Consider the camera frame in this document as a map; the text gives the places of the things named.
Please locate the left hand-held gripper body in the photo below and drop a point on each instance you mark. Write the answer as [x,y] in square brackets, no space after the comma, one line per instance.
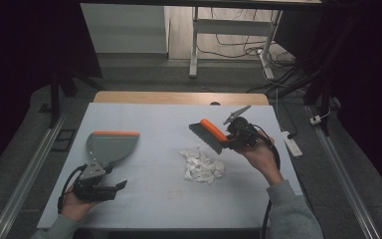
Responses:
[91,181]

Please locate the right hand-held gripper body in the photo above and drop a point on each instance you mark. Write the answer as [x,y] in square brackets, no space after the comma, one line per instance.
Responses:
[242,131]

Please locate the orange hand brush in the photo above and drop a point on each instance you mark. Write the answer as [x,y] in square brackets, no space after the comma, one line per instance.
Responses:
[209,132]

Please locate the grey dustpan with orange edge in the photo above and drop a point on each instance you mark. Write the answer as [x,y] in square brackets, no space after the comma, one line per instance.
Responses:
[112,146]

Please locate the pile of white tissues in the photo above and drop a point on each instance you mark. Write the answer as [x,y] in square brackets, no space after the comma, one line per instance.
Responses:
[200,167]

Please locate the person's left hand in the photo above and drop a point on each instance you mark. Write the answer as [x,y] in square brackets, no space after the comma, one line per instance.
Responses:
[76,207]

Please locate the person's right hand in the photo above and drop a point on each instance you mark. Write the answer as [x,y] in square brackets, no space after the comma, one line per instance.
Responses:
[262,159]

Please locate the light grey table mat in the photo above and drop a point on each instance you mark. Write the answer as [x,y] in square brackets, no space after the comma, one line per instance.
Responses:
[159,199]

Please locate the black floor plate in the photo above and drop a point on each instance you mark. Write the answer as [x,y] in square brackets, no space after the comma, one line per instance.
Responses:
[63,140]

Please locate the white power strip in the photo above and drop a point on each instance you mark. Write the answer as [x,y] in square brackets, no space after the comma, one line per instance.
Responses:
[291,143]

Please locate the wooden table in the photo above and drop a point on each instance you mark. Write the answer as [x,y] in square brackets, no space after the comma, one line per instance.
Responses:
[165,98]

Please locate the small white adapter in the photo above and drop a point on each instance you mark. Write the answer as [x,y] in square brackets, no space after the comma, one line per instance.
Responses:
[315,119]

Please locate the black metal stand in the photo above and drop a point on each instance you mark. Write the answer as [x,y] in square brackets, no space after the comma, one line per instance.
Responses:
[325,99]
[55,99]

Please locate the dark curtain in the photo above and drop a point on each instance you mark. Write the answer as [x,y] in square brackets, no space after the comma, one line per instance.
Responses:
[368,83]
[20,49]

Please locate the white cabinet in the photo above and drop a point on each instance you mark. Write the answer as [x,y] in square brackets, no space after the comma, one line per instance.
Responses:
[126,28]

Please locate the aluminium floor rail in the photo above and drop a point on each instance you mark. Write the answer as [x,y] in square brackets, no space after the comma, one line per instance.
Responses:
[344,179]
[26,179]

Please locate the white desk frame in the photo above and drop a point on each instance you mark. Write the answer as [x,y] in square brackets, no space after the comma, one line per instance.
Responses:
[232,27]

